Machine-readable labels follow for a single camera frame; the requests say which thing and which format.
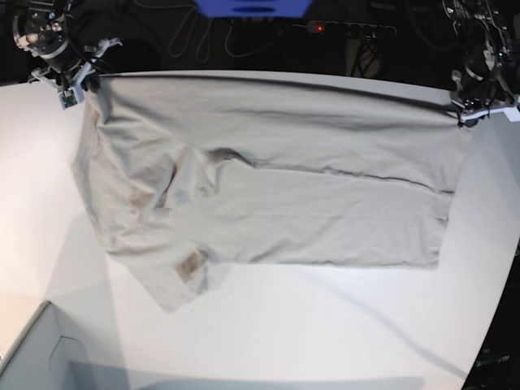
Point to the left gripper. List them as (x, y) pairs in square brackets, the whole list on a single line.
[(482, 91)]

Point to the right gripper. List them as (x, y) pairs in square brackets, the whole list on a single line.
[(66, 71)]

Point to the grey t-shirt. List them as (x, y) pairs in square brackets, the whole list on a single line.
[(181, 176)]

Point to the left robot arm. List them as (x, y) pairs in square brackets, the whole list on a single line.
[(483, 32)]

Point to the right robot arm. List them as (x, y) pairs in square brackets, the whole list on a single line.
[(41, 30)]

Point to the black power strip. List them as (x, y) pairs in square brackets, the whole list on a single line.
[(350, 30)]

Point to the black labelled device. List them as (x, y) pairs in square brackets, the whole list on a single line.
[(497, 363)]

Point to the blue overhead mount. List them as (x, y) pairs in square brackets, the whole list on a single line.
[(253, 8)]

